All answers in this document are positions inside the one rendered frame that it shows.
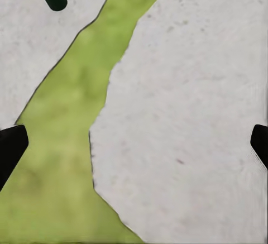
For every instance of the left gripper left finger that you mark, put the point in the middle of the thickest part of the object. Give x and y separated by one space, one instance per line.
13 143

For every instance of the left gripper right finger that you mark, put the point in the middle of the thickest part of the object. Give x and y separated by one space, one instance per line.
259 142

